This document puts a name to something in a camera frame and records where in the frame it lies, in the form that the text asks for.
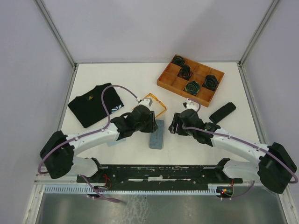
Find rolled dark tie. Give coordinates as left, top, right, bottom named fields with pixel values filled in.
left=178, top=65, right=192, bottom=80
left=171, top=55, right=185, bottom=67
left=202, top=75, right=219, bottom=91

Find grey-blue glasses case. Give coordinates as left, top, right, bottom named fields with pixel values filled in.
left=149, top=119, right=164, bottom=150

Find black folded t-shirt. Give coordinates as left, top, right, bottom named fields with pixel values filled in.
left=68, top=83, right=124, bottom=128

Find light blue cloth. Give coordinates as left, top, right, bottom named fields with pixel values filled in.
left=107, top=139, right=126, bottom=147

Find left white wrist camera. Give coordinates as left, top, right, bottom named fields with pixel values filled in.
left=138, top=98, right=153, bottom=109

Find left aluminium frame post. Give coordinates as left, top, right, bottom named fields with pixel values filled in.
left=34, top=0, right=78, bottom=68

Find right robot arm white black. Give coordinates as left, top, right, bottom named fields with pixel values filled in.
left=169, top=109, right=299, bottom=194

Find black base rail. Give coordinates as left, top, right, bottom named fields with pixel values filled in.
left=87, top=164, right=243, bottom=190

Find rolled dark tie right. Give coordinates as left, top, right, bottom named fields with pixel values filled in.
left=202, top=75, right=219, bottom=91

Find rolled dark tie top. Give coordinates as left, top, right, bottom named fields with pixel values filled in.
left=171, top=55, right=185, bottom=67

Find orange wooden divider tray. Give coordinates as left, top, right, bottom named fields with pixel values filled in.
left=157, top=56, right=224, bottom=107

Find black glasses case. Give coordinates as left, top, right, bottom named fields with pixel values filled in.
left=209, top=102, right=236, bottom=124

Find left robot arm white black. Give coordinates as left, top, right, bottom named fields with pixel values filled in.
left=40, top=105, right=157, bottom=182

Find aluminium frame post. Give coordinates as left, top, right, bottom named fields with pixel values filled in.
left=238, top=0, right=281, bottom=66
left=34, top=0, right=78, bottom=68

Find right aluminium frame post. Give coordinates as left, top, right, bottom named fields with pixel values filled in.
left=238, top=0, right=281, bottom=66

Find white slotted cable duct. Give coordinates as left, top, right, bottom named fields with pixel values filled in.
left=44, top=184, right=234, bottom=195

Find orange sunglasses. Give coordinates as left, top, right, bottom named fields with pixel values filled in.
left=132, top=93, right=167, bottom=118

